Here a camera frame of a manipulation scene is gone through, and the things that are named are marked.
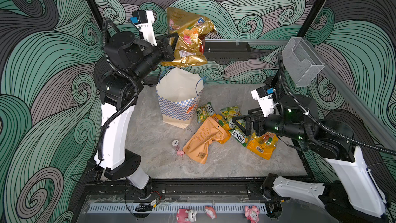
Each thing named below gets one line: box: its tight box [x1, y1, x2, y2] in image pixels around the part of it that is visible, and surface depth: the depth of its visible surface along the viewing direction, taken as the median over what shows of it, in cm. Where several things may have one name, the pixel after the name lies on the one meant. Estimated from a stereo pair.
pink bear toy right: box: [244, 205, 261, 223], surface depth 66 cm
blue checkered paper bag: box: [155, 67, 206, 130], surface depth 91 cm
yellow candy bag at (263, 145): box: [246, 131, 279, 161], surface depth 86 cm
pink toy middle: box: [204, 205, 218, 220], surface depth 65 cm
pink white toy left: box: [176, 208, 197, 223], surface depth 64 cm
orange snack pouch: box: [182, 116, 229, 165], surface depth 86 cm
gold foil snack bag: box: [160, 7, 217, 68], surface depth 51 cm
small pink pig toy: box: [176, 149, 186, 157], surface depth 86 cm
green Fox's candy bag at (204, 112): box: [195, 101, 216, 124], surface depth 102 cm
